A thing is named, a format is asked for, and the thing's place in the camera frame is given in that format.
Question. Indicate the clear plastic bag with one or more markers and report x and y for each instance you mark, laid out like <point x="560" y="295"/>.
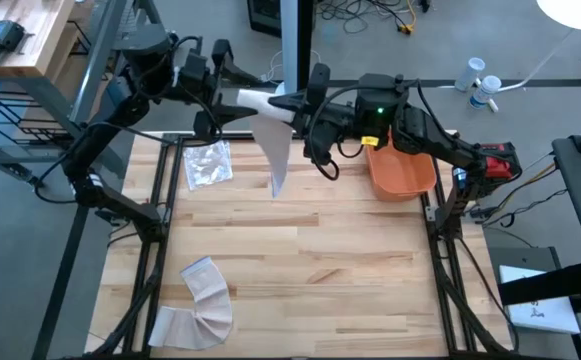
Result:
<point x="207" y="165"/>

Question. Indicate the grey black camera mount post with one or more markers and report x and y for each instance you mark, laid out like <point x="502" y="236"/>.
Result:
<point x="297" y="45"/>

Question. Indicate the black tool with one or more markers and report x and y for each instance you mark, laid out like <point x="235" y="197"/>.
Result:
<point x="5" y="37"/>

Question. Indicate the white papers on side table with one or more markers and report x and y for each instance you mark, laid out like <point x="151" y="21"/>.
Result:
<point x="545" y="315"/>

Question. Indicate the plain white plastic bottle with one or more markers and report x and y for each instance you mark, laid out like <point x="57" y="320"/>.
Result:
<point x="470" y="72"/>

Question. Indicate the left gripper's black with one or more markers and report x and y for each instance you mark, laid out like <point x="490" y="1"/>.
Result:
<point x="210" y="85"/>

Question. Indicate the white round side table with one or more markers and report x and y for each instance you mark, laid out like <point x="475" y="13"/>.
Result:
<point x="575" y="12"/>

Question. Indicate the white bottle blue label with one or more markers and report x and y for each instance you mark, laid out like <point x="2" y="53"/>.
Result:
<point x="485" y="90"/>

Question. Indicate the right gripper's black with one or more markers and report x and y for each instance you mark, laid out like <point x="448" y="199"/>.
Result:
<point x="337" y="120"/>

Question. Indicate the black computer tower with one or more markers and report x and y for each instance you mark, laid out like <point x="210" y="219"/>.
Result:
<point x="265" y="15"/>

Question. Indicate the orange plastic bin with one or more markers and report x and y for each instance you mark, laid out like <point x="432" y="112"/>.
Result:
<point x="400" y="175"/>

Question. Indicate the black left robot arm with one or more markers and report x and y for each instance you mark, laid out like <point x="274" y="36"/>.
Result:
<point x="115" y="202"/>

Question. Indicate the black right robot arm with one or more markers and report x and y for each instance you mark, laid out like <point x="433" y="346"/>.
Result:
<point x="445" y="145"/>

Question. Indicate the wooden workbench grey legs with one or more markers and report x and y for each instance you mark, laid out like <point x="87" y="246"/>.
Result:
<point x="40" y="30"/>

